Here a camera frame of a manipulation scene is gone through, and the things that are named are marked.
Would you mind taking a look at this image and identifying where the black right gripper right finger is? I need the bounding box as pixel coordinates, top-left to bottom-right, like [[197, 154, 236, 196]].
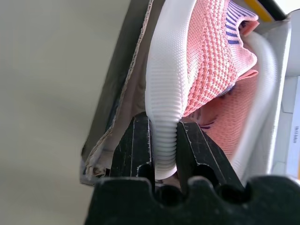
[[175, 117, 246, 195]]

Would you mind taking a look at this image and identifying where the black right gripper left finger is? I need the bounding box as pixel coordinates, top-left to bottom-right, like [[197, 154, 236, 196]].
[[109, 111, 156, 188]]

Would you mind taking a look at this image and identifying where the yellow and black strip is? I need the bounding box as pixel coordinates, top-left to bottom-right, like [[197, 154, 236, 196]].
[[243, 0, 287, 24]]

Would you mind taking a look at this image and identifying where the grey cardboard shoebox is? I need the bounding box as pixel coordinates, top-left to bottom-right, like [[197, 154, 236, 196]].
[[80, 0, 300, 186]]

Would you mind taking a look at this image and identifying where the pink knit shoe white sole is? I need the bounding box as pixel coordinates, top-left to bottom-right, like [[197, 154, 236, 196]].
[[145, 0, 259, 181], [188, 32, 281, 187]]

